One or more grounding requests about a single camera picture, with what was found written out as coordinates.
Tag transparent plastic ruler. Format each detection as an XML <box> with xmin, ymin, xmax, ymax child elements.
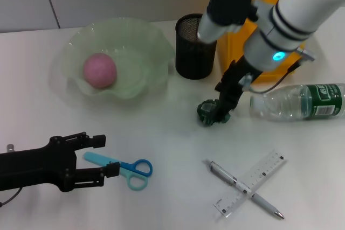
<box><xmin>212</xmin><ymin>149</ymin><xmax>287</xmax><ymax>219</ymax></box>

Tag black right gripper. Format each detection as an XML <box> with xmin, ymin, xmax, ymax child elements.
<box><xmin>212</xmin><ymin>54</ymin><xmax>262</xmax><ymax>122</ymax></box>

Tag yellow plastic bin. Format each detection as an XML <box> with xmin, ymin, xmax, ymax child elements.
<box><xmin>212</xmin><ymin>0</ymin><xmax>307</xmax><ymax>84</ymax></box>

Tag black mesh pen holder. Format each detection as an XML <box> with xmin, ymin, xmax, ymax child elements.
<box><xmin>175</xmin><ymin>13</ymin><xmax>218</xmax><ymax>80</ymax></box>

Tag green plastic wrapper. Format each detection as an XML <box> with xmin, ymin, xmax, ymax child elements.
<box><xmin>196</xmin><ymin>100</ymin><xmax>232</xmax><ymax>128</ymax></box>

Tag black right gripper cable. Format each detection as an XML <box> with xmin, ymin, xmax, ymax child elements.
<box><xmin>239</xmin><ymin>48</ymin><xmax>316</xmax><ymax>95</ymax></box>

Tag blue scissors with sheath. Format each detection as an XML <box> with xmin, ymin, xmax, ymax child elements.
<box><xmin>82</xmin><ymin>151</ymin><xmax>154</xmax><ymax>191</ymax></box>

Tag grey silver pen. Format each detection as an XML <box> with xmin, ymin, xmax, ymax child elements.
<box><xmin>206</xmin><ymin>159</ymin><xmax>285</xmax><ymax>220</ymax></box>

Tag green glass fruit plate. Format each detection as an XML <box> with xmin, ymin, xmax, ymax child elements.
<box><xmin>62</xmin><ymin>17</ymin><xmax>175</xmax><ymax>101</ymax></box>

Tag pink peach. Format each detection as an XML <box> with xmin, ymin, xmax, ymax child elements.
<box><xmin>82</xmin><ymin>52</ymin><xmax>118</xmax><ymax>89</ymax></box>

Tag clear green-label water bottle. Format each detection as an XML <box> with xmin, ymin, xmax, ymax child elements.
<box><xmin>250</xmin><ymin>82</ymin><xmax>345</xmax><ymax>121</ymax></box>

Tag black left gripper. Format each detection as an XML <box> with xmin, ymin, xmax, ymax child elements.
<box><xmin>0</xmin><ymin>132</ymin><xmax>120</xmax><ymax>193</ymax></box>

